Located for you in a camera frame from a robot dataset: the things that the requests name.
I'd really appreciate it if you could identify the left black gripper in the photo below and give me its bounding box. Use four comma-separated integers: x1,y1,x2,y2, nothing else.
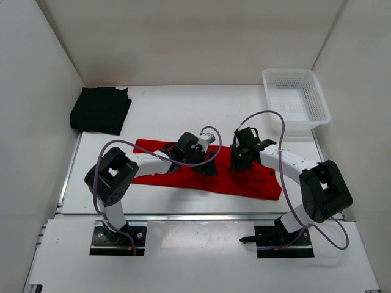
182,144,218,176

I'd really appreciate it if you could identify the red t shirt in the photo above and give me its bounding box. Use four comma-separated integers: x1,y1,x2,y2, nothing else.
133,146,282,201

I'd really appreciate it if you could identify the black t shirt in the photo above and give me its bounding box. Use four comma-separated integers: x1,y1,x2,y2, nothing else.
70,87,131,136

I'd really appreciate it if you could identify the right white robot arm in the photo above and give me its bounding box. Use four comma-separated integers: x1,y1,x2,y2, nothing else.
231,127,353,244

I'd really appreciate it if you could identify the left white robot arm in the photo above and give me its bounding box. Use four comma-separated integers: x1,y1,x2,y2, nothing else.
84,131,217,247

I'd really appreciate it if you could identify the white plastic basket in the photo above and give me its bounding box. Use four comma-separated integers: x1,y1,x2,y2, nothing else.
262,68,331,136

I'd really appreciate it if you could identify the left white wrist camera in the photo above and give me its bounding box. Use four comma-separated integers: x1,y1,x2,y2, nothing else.
197,132,216,153

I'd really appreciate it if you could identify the aluminium rail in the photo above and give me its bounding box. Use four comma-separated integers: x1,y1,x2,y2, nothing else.
125,213,282,222

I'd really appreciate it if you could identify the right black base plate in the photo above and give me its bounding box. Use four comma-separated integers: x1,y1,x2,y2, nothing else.
239,226,315,259

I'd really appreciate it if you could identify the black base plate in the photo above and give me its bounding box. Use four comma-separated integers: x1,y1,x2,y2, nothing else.
239,226,315,259
89,226,147,256

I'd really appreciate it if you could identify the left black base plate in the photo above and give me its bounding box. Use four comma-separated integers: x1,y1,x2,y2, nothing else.
89,226,147,256

